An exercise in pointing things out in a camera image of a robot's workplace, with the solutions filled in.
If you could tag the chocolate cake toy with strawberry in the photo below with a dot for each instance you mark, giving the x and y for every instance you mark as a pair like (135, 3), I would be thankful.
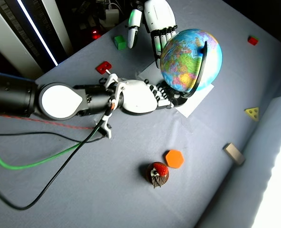
(158, 174)

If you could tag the grey table cloth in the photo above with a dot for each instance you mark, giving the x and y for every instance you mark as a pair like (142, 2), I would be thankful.
(131, 190)

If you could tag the small red and green block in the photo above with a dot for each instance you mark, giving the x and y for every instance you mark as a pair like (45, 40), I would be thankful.
(252, 40)

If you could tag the white paper sheet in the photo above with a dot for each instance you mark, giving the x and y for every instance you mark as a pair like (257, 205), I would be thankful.
(197, 102)

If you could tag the white frame post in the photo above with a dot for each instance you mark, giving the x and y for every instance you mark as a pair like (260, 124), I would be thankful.
(10, 40)

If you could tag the yellow triangle block with holes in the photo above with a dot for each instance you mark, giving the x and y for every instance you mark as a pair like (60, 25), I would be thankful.
(253, 114)

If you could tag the blue globe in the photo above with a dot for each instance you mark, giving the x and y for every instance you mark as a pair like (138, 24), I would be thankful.
(183, 54)

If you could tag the white post with light strip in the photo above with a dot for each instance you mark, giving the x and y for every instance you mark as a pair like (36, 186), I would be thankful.
(57, 28)

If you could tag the green cube block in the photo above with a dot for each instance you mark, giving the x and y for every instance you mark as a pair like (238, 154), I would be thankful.
(120, 42)

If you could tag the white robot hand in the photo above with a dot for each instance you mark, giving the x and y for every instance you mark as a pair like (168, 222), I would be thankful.
(138, 97)
(158, 16)

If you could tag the orange hexagon block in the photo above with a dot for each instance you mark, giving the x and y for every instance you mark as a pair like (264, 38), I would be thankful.
(174, 159)

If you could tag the red block with holes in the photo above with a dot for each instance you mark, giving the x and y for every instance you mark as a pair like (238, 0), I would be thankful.
(102, 67)

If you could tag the white power adapter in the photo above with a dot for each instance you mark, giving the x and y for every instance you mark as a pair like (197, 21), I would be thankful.
(110, 16)

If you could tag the plain wooden rectangular block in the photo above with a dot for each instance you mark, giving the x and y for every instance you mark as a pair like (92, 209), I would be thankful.
(234, 154)

